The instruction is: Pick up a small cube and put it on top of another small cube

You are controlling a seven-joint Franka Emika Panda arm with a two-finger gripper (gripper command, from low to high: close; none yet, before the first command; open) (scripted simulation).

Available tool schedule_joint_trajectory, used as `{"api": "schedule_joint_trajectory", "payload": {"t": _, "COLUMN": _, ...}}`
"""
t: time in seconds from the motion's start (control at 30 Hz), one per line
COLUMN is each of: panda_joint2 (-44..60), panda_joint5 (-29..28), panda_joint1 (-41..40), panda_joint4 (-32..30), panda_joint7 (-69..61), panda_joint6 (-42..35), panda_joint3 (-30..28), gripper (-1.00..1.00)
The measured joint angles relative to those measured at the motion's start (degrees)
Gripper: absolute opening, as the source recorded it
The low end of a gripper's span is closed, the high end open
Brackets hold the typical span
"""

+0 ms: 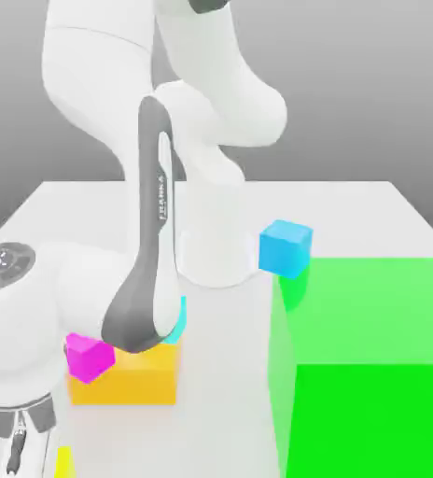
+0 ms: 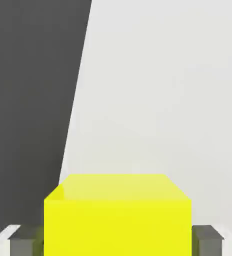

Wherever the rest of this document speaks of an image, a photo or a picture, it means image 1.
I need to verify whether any large orange box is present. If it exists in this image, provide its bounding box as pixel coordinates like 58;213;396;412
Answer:
66;336;183;407

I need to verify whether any small cyan cube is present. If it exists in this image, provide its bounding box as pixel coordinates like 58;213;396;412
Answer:
161;295;188;345

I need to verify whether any small magenta cube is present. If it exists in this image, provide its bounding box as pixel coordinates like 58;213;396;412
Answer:
65;332;117;386

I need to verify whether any small yellow cube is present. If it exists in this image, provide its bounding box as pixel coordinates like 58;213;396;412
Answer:
53;445;77;478

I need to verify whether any large green box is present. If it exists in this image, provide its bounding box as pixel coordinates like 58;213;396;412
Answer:
268;257;433;478

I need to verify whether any small blue cube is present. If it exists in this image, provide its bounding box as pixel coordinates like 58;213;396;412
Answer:
258;218;314;281

